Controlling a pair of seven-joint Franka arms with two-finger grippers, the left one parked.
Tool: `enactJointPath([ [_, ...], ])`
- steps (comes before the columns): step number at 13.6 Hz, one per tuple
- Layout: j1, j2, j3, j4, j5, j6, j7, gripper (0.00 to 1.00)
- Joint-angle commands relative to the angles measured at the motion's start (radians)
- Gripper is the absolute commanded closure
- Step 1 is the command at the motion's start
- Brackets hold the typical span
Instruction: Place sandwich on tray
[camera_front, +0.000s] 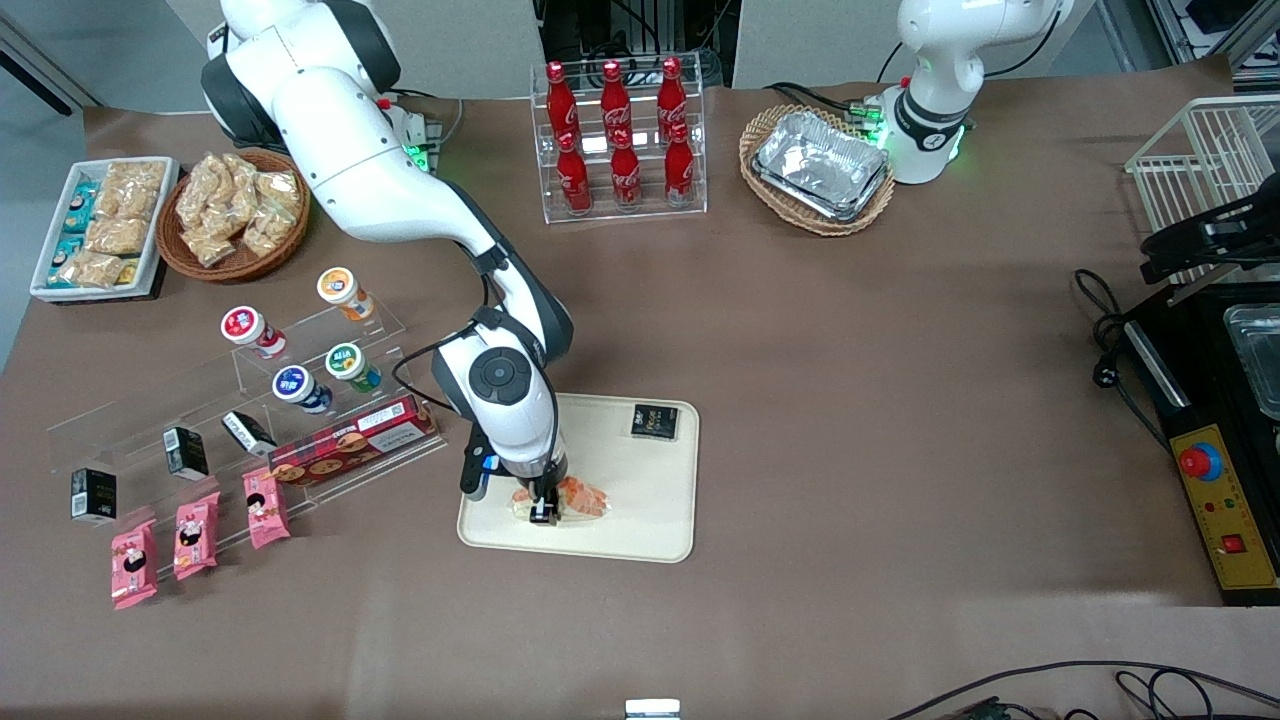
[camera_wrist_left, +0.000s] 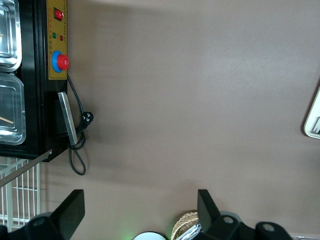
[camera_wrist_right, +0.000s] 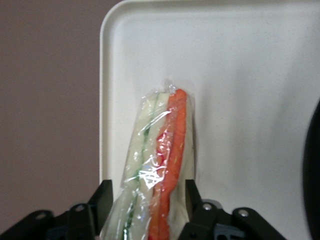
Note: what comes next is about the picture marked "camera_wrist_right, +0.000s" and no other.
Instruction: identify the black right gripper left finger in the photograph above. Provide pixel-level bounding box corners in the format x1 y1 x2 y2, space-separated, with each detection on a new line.
0 179 115 240

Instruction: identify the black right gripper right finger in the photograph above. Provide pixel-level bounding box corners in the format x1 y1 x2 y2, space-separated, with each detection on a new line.
176 179 288 240

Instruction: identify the beige plastic serving tray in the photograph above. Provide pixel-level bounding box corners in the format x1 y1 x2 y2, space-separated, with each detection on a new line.
99 0 320 240

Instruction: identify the triangle sandwich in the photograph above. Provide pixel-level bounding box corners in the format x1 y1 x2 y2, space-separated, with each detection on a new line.
99 79 196 240

